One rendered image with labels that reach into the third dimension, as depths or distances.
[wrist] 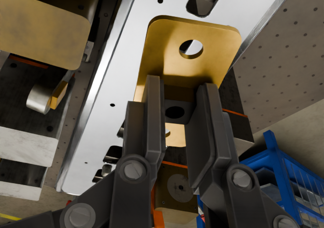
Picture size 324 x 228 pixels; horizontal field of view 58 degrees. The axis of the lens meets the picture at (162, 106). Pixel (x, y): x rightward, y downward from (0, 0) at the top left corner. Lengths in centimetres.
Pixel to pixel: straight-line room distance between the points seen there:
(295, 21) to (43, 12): 63
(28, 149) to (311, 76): 78
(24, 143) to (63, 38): 17
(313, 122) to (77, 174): 196
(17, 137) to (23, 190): 28
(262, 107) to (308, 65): 20
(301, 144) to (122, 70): 229
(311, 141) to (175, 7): 233
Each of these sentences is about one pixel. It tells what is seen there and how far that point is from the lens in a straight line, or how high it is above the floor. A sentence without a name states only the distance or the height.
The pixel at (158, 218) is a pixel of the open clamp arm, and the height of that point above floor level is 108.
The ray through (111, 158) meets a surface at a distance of 66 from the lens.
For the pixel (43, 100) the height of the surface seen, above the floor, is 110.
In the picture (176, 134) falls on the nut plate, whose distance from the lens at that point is 17.
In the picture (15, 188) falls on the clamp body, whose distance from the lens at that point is 68.
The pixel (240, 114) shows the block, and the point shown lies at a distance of 58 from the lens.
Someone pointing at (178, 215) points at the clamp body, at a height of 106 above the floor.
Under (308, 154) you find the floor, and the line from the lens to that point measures 280.
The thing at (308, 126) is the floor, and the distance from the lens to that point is 244.
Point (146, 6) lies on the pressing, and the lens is 38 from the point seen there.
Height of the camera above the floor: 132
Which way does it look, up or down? 41 degrees down
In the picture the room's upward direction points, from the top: 180 degrees clockwise
